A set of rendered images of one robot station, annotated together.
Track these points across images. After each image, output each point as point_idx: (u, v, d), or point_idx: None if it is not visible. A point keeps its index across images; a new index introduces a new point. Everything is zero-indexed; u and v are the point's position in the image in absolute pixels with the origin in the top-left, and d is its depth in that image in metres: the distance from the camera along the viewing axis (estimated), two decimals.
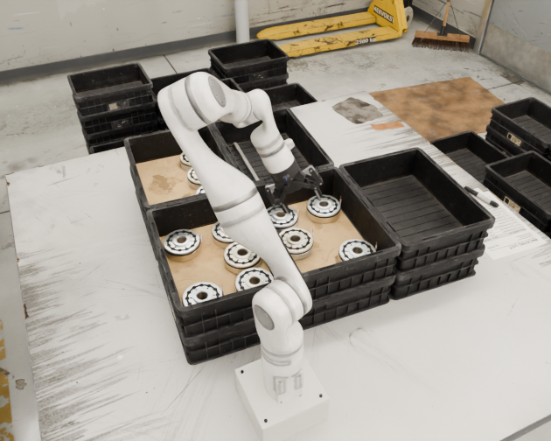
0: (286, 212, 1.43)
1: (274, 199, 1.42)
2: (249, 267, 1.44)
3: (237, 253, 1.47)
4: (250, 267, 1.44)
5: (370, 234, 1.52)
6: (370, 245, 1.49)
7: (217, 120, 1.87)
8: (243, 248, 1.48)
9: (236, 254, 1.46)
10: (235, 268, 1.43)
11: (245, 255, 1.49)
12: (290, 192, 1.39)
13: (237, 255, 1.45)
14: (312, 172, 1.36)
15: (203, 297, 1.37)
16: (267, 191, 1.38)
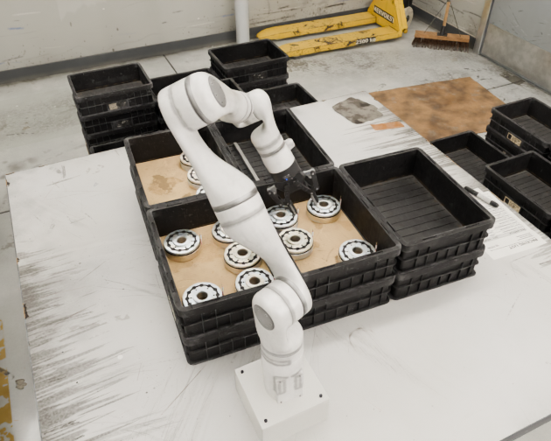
0: (293, 212, 1.43)
1: (281, 199, 1.42)
2: (249, 267, 1.44)
3: (237, 253, 1.47)
4: (250, 267, 1.44)
5: (370, 234, 1.52)
6: (370, 245, 1.49)
7: (217, 120, 1.87)
8: (243, 248, 1.48)
9: (236, 255, 1.46)
10: (235, 268, 1.43)
11: (245, 255, 1.49)
12: (290, 192, 1.39)
13: (237, 255, 1.45)
14: (313, 176, 1.37)
15: (203, 297, 1.37)
16: (269, 193, 1.39)
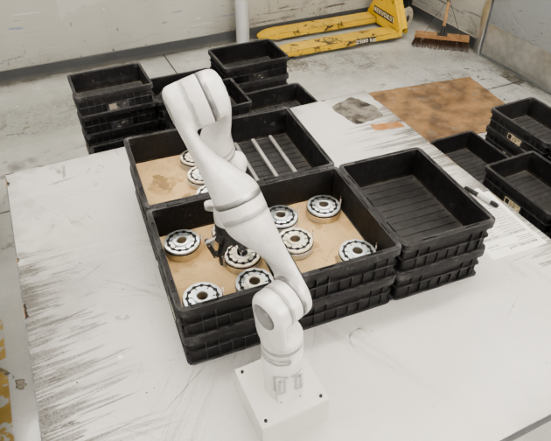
0: (222, 264, 1.45)
1: (215, 251, 1.43)
2: (249, 267, 1.44)
3: (237, 253, 1.47)
4: (249, 267, 1.44)
5: (370, 234, 1.52)
6: (370, 245, 1.49)
7: None
8: None
9: (235, 255, 1.46)
10: (235, 268, 1.43)
11: (245, 255, 1.49)
12: (227, 246, 1.41)
13: (236, 255, 1.45)
14: None
15: (203, 297, 1.37)
16: (208, 247, 1.38)
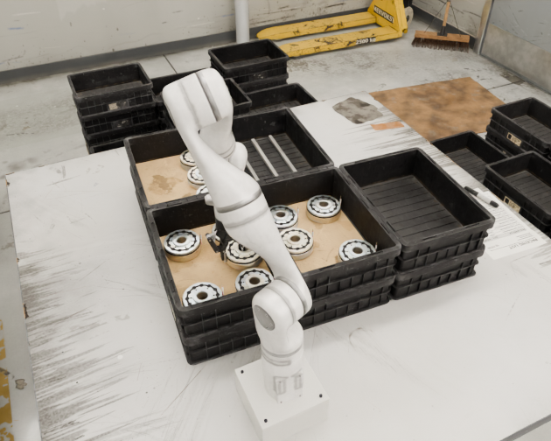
0: (224, 259, 1.44)
1: (217, 246, 1.41)
2: (250, 262, 1.42)
3: None
4: (251, 262, 1.42)
5: (370, 234, 1.52)
6: (370, 245, 1.49)
7: None
8: None
9: (237, 249, 1.44)
10: (236, 263, 1.42)
11: (247, 250, 1.47)
12: (228, 241, 1.40)
13: (238, 250, 1.44)
14: None
15: (203, 297, 1.37)
16: (209, 241, 1.37)
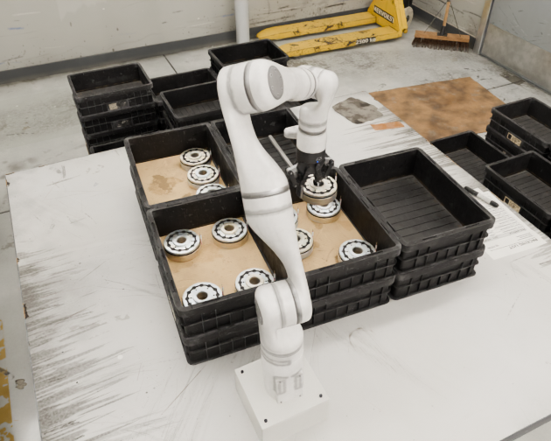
0: (299, 195, 1.43)
1: (295, 180, 1.41)
2: (328, 196, 1.42)
3: None
4: (329, 196, 1.42)
5: (370, 234, 1.52)
6: (370, 245, 1.49)
7: (217, 120, 1.87)
8: None
9: (312, 185, 1.44)
10: (314, 198, 1.42)
11: None
12: (307, 174, 1.39)
13: (314, 185, 1.43)
14: (331, 164, 1.41)
15: (203, 297, 1.37)
16: (290, 174, 1.36)
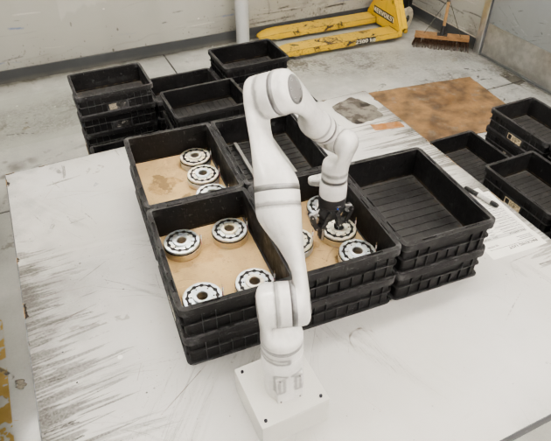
0: (320, 237, 1.53)
1: (316, 224, 1.51)
2: (347, 240, 1.52)
3: None
4: (347, 240, 1.52)
5: (370, 234, 1.52)
6: (370, 245, 1.49)
7: (217, 120, 1.87)
8: None
9: (333, 228, 1.54)
10: (334, 241, 1.51)
11: (339, 229, 1.57)
12: (328, 220, 1.49)
13: (334, 229, 1.53)
14: (351, 210, 1.50)
15: (203, 297, 1.37)
16: (312, 219, 1.46)
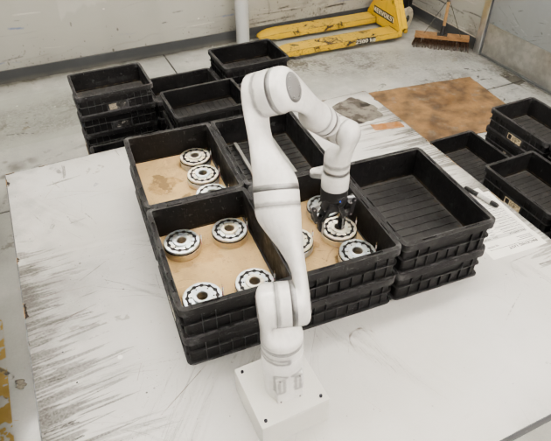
0: (321, 231, 1.51)
1: (316, 218, 1.49)
2: (347, 240, 1.52)
3: (334, 227, 1.55)
4: (348, 240, 1.52)
5: (370, 234, 1.52)
6: (370, 245, 1.49)
7: (217, 120, 1.87)
8: None
9: (334, 228, 1.54)
10: (334, 241, 1.52)
11: (340, 229, 1.57)
12: (330, 213, 1.47)
13: (335, 229, 1.53)
14: (354, 202, 1.48)
15: (203, 297, 1.37)
16: (314, 211, 1.44)
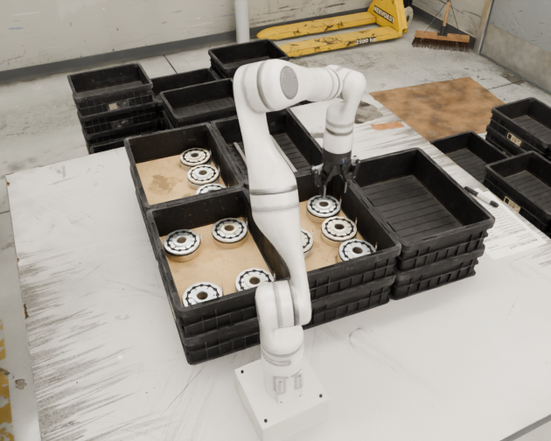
0: (323, 195, 1.43)
1: (317, 180, 1.41)
2: (347, 240, 1.52)
3: (334, 227, 1.55)
4: (348, 240, 1.52)
5: (370, 234, 1.52)
6: (370, 245, 1.49)
7: (217, 120, 1.87)
8: (339, 222, 1.56)
9: (334, 228, 1.54)
10: (334, 241, 1.52)
11: (340, 229, 1.57)
12: (332, 175, 1.40)
13: (335, 229, 1.53)
14: (358, 164, 1.40)
15: (203, 297, 1.37)
16: (316, 172, 1.36)
